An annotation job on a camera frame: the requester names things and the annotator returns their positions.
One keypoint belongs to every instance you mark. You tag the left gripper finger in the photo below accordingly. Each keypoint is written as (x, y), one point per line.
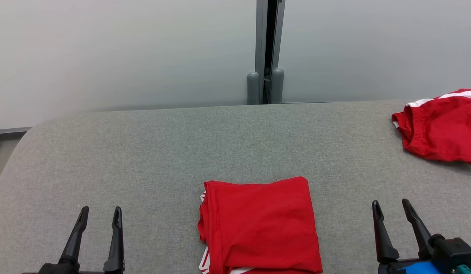
(116, 243)
(77, 236)

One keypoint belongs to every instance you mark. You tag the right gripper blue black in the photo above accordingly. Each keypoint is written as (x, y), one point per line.
(410, 267)

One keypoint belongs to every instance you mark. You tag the red shorts white stripes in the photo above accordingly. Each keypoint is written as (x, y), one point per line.
(444, 129)

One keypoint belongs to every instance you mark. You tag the red Bulls jersey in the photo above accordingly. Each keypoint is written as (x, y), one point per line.
(262, 224)

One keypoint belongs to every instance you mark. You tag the white partition panel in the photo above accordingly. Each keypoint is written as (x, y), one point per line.
(372, 45)
(125, 49)

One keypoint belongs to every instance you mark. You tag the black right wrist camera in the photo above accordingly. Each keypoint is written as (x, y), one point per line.
(454, 253)

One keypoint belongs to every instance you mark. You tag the grey partition post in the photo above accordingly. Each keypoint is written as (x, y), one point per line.
(280, 30)
(260, 34)

